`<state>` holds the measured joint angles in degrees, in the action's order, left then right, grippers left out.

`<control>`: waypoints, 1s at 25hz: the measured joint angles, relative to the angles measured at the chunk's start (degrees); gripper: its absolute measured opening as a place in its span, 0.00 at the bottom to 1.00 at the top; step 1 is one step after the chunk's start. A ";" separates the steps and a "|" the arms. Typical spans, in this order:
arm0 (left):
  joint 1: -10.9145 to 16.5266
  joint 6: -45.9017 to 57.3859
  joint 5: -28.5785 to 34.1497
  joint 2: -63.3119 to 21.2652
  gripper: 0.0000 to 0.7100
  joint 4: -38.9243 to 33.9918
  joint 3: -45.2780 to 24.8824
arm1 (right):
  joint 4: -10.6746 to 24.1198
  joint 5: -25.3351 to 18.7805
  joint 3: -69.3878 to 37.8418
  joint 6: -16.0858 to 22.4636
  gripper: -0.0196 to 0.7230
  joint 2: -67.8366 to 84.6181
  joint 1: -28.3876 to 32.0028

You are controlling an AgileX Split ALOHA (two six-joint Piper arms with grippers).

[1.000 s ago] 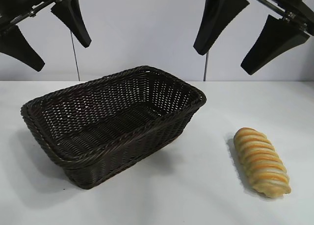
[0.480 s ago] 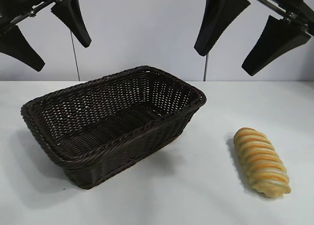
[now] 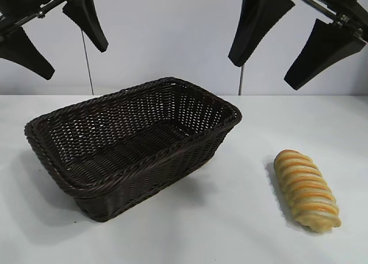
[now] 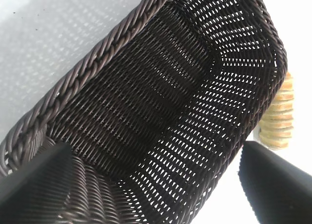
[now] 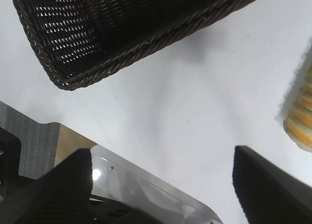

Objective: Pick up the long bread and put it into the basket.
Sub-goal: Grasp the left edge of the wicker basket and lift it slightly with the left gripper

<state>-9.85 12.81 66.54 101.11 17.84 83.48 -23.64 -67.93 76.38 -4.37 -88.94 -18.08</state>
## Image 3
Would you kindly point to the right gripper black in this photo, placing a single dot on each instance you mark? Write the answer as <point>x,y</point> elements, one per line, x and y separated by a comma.
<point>345,5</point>

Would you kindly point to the long striped bread loaf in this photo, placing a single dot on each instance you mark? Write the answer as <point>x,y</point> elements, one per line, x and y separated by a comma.
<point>304,186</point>

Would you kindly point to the dark brown wicker basket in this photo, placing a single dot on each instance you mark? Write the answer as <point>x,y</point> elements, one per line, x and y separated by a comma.
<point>172,175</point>

